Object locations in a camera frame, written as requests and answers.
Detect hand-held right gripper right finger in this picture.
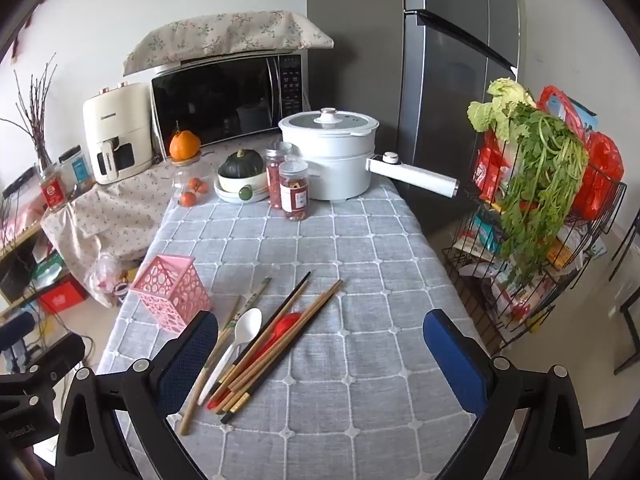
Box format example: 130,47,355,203
422,309,591,480

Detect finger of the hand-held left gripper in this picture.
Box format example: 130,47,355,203
0,332,87,402
0,312,37,356

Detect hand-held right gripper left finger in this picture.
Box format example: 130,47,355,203
55,310,219,480

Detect light bamboo chopstick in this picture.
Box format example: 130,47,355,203
179,296,242,436
216,276,272,346

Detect brown wooden chopstick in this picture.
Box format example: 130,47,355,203
219,279,344,408
226,284,343,415
215,330,301,405

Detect black chopstick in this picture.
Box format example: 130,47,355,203
210,270,312,397
220,327,307,424

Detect white plastic spoon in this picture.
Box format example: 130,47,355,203
196,307,263,406

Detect pink perforated utensil holder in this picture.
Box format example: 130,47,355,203
131,255,213,336

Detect red plastic spoon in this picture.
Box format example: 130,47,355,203
207,311,305,408

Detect red cardboard box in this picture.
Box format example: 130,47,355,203
39,280,88,316

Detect wooden shelf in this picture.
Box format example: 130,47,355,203
0,220,46,311

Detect clear plastic bag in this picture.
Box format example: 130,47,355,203
82,252,131,306

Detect red label jar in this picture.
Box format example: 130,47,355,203
37,165,68,209

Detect grey checked tablecloth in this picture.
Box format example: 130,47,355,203
95,180,521,480

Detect floral tablecloth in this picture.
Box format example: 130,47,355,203
41,160,226,306

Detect white bowls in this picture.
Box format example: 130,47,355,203
214,180,271,204

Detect black lid clear container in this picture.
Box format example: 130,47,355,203
59,145,96,193

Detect white ceramic bowl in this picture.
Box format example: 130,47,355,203
217,167,268,194

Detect clear glass jar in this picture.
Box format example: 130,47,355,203
171,152,213,207

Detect short red spice jar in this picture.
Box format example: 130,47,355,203
278,160,310,222

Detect tall red spice jar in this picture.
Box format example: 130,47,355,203
265,142,301,209

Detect dark green squash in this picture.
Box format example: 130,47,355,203
218,149,264,180

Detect bunch of green cilantro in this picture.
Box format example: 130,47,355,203
500,102,590,286

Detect large orange with stem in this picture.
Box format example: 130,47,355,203
169,130,202,162

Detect bare decorative branches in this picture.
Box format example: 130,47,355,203
0,52,58,171

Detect cream air fryer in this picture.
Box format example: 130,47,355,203
82,81,155,185

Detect white electric cooking pot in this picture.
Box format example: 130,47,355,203
278,125,461,202

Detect red plastic bag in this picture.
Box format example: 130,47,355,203
537,85,625,221

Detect napa cabbage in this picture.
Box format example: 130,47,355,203
467,77,538,141

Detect black microwave oven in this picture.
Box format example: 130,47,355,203
150,52,310,158

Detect white pot lid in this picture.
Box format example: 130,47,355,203
278,107,379,137

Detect grey refrigerator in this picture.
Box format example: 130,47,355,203
306,0,521,236

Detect floral microwave cover cloth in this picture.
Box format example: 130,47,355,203
122,10,335,77

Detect black wire rack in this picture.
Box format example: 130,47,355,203
442,160,628,356

